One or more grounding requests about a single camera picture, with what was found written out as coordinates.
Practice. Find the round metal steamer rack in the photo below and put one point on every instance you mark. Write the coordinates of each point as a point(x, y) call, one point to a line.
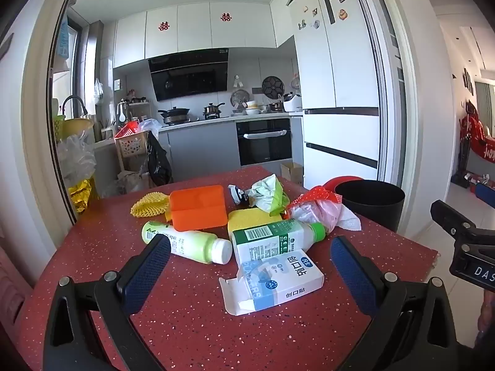
point(239, 98)

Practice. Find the black built-in oven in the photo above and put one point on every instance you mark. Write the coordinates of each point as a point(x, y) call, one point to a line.
point(263, 143)

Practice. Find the yellow basin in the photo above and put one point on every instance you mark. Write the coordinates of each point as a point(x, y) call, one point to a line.
point(77, 126)

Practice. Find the black trash bin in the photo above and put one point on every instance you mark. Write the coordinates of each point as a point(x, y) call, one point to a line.
point(371, 208)

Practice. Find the black wok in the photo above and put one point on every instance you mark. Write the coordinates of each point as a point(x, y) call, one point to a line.
point(174, 115)

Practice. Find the black faucet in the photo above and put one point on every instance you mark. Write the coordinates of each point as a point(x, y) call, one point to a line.
point(73, 98)

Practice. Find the white sliding door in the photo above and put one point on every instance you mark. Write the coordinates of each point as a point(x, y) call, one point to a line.
point(394, 85)

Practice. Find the green basket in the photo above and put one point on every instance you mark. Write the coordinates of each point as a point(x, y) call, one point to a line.
point(58, 127)

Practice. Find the grey lower cabinets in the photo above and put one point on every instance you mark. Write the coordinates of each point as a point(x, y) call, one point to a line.
point(201, 150)

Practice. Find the clear pink plastic bag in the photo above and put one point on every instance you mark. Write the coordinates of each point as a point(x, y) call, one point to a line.
point(325, 216)

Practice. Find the white upper cabinets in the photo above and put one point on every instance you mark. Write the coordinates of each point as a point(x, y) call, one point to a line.
point(193, 31)

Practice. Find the round black rack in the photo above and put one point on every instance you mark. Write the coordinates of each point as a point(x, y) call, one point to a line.
point(272, 85)

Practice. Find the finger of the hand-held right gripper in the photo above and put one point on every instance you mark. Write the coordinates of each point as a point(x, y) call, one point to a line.
point(452, 220)
point(486, 192)

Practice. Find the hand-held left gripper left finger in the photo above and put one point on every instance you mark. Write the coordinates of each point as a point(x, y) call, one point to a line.
point(149, 274)

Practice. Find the group of fridge magnets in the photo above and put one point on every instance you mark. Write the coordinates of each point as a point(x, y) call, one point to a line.
point(342, 13)

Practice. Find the green white wrapper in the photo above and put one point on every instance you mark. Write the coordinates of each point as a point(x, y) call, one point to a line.
point(267, 193)

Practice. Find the green and white carton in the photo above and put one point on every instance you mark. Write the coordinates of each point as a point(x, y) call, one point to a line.
point(267, 239)

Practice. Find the white plastic bag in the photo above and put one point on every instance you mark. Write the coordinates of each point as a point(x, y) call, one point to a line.
point(149, 125)

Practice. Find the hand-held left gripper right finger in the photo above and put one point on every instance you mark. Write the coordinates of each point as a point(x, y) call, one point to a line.
point(354, 274)

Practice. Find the dark crumpled snack wrapper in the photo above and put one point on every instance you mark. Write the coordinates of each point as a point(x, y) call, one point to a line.
point(239, 195)

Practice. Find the black range hood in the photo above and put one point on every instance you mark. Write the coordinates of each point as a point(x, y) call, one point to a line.
point(189, 75)

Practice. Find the yellow foam fruit net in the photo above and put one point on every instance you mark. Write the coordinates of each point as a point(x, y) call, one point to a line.
point(149, 205)

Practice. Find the red paper decoration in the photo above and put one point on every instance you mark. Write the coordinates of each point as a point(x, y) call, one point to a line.
point(163, 26)
point(225, 17)

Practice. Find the small green white bottle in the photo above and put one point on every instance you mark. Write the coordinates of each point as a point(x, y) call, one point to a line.
point(185, 245)

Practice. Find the cardboard box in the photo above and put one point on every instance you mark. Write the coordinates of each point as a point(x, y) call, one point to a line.
point(292, 173)

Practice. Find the black plastic bag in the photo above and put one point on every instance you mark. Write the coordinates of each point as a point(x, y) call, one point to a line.
point(158, 162)

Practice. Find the red basin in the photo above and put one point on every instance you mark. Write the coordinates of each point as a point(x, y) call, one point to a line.
point(340, 181)

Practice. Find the white blue plaster box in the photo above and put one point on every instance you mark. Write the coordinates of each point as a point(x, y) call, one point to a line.
point(286, 278)

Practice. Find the gold foil bag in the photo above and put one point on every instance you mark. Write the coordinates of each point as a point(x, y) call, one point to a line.
point(79, 197)

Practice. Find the red polka dot wrapper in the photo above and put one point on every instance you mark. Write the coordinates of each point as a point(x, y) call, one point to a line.
point(315, 197)

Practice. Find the white rice cooker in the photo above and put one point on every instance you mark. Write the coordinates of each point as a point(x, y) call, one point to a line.
point(292, 102)

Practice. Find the beige perforated basket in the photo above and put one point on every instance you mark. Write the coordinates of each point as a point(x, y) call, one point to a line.
point(131, 146)

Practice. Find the steel pot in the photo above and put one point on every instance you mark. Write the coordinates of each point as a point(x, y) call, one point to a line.
point(212, 110)

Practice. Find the white refrigerator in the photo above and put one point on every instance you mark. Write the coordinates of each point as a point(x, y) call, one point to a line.
point(340, 65)

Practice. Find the yellow sponge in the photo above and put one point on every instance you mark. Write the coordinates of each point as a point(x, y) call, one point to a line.
point(247, 220)

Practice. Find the red basket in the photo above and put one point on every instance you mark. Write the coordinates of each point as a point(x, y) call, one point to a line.
point(127, 129)

